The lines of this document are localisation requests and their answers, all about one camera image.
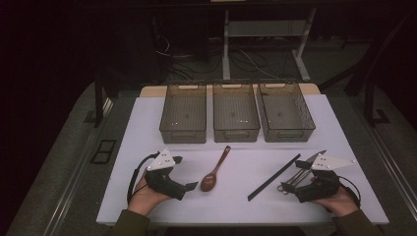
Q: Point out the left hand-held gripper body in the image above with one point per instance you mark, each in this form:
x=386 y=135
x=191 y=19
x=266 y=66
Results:
x=162 y=183

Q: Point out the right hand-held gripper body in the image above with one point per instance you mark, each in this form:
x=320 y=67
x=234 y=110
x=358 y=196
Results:
x=323 y=187

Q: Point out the black chopstick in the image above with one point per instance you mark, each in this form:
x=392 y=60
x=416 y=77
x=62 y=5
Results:
x=273 y=175
x=274 y=178

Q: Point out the brown wooden spoon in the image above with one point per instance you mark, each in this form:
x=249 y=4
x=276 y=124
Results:
x=208 y=183

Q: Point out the smoky clear plastic bin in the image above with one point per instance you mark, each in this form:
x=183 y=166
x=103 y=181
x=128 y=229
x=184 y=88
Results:
x=283 y=113
x=183 y=114
x=235 y=113

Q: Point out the person's right hand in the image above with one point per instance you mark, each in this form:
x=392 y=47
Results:
x=341 y=203

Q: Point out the person's left hand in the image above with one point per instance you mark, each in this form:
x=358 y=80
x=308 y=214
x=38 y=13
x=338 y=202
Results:
x=144 y=200

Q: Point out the white table cover sheet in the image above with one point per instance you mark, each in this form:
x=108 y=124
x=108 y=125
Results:
x=242 y=206

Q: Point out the black metal stand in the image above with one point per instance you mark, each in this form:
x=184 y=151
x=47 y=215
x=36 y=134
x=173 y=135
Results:
x=369 y=105

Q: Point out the white metal stand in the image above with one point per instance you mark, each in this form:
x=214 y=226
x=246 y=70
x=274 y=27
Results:
x=225 y=49

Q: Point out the metal floor rail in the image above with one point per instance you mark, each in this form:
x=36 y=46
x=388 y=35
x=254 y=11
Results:
x=395 y=167
x=71 y=187

